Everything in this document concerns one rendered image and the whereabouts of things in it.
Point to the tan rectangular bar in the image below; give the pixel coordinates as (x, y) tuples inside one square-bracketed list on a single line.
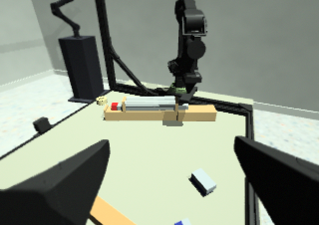
[(104, 214)]

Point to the red cube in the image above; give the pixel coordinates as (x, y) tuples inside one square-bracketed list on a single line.
[(114, 106)]

